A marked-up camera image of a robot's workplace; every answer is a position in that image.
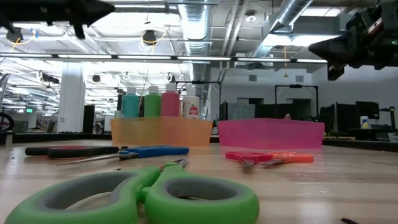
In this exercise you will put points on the ceiling light strip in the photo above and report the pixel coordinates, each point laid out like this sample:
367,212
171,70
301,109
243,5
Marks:
264,59

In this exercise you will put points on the dark desk monitors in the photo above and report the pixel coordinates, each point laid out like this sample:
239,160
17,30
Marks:
348,116

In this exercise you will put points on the white building pillar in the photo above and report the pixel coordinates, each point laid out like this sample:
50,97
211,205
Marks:
71,99

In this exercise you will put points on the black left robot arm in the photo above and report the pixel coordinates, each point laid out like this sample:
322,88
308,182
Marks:
18,9

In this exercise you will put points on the black and red scissors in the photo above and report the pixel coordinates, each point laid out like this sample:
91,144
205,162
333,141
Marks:
77,152

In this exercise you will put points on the pink paint bottle white cap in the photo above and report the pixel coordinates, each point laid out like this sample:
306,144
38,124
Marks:
170,102

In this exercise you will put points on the white container blue label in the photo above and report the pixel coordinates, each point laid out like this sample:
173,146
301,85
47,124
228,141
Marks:
364,122

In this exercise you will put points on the green paint bottle white cap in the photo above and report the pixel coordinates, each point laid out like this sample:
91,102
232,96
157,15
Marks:
152,105

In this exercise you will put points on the teal paint bottle white cap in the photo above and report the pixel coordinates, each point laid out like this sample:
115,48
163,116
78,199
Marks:
130,105

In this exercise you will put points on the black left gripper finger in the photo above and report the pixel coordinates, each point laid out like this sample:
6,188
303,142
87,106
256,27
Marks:
96,11

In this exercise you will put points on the silver ribbed ceiling duct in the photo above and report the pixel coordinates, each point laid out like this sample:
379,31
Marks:
196,31

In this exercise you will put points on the translucent pink plastic tray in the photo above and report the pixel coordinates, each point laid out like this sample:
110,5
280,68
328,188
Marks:
270,133

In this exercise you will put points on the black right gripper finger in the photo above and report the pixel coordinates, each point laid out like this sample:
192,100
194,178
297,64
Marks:
339,48

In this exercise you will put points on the silver spiral ceiling duct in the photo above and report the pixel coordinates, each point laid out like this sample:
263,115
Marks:
289,12

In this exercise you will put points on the person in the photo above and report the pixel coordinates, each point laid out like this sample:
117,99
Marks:
287,117

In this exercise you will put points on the translucent orange plastic tray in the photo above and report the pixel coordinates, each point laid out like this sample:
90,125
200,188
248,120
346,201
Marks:
161,132

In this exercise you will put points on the white paint bottle apple label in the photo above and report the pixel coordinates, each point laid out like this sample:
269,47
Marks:
190,105

